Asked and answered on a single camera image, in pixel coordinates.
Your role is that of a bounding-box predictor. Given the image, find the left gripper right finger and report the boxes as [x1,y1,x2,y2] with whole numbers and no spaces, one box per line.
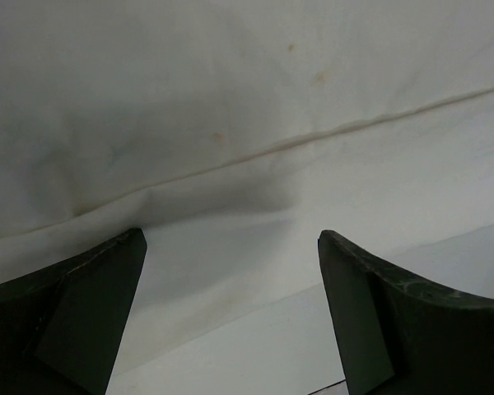
[318,230,494,394]

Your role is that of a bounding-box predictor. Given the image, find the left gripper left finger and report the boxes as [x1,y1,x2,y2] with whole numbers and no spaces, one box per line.
[0,228,147,394]

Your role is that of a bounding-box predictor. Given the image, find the white t shirt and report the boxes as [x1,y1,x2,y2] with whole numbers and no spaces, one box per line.
[0,1,494,374]

